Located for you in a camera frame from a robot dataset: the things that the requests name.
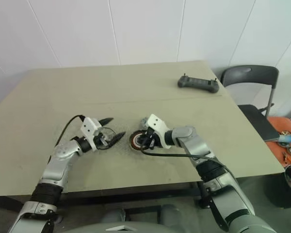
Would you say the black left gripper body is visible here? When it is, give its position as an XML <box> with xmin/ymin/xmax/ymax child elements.
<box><xmin>94</xmin><ymin>125</ymin><xmax>113</xmax><ymax>149</ymax></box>

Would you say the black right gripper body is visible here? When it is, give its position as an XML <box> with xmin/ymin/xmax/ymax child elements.
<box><xmin>143</xmin><ymin>126</ymin><xmax>161</xmax><ymax>150</ymax></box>

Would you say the round copper-wound motor housing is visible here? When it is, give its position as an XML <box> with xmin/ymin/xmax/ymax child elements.
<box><xmin>129</xmin><ymin>130</ymin><xmax>151</xmax><ymax>153</ymax></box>

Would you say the dark grey remote controller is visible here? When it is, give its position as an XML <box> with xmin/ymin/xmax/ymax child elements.
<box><xmin>177</xmin><ymin>72</ymin><xmax>221</xmax><ymax>93</ymax></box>

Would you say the grey rounded shape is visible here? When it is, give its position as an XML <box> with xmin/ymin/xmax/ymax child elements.
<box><xmin>160</xmin><ymin>204</ymin><xmax>183</xmax><ymax>223</ymax></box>

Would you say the grey robot torso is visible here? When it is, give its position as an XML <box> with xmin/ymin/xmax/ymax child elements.
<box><xmin>67</xmin><ymin>215</ymin><xmax>291</xmax><ymax>233</ymax></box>

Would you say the black folding chair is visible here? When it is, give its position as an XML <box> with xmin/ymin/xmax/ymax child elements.
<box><xmin>219</xmin><ymin>65</ymin><xmax>281</xmax><ymax>143</ymax></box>

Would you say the orange cloth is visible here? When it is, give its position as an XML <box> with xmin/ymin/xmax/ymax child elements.
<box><xmin>265</xmin><ymin>116</ymin><xmax>291</xmax><ymax>175</ymax></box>

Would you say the small blue tool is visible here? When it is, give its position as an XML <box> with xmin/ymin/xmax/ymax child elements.
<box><xmin>277</xmin><ymin>134</ymin><xmax>291</xmax><ymax>144</ymax></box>

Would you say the black round bin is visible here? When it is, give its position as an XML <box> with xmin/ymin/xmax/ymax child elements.
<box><xmin>273</xmin><ymin>164</ymin><xmax>291</xmax><ymax>209</ymax></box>

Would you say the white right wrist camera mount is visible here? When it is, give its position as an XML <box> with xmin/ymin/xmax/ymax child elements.
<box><xmin>145</xmin><ymin>113</ymin><xmax>172</xmax><ymax>150</ymax></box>

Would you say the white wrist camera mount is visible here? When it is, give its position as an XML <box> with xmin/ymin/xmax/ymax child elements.
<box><xmin>80</xmin><ymin>116</ymin><xmax>104</xmax><ymax>151</ymax></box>
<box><xmin>145</xmin><ymin>113</ymin><xmax>172</xmax><ymax>150</ymax></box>

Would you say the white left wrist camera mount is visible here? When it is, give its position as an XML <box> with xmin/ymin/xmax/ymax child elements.
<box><xmin>80</xmin><ymin>116</ymin><xmax>104</xmax><ymax>151</ymax></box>

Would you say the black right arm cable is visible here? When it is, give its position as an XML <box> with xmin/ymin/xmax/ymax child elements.
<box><xmin>140</xmin><ymin>145</ymin><xmax>236</xmax><ymax>180</ymax></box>

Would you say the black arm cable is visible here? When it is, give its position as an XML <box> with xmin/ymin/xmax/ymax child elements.
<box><xmin>140</xmin><ymin>145</ymin><xmax>236</xmax><ymax>180</ymax></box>
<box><xmin>55</xmin><ymin>114</ymin><xmax>86</xmax><ymax>148</ymax></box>

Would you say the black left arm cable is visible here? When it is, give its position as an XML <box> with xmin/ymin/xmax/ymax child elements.
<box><xmin>55</xmin><ymin>114</ymin><xmax>86</xmax><ymax>148</ymax></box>

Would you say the dark table frame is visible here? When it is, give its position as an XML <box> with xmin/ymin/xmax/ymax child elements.
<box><xmin>0</xmin><ymin>181</ymin><xmax>210</xmax><ymax>212</ymax></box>

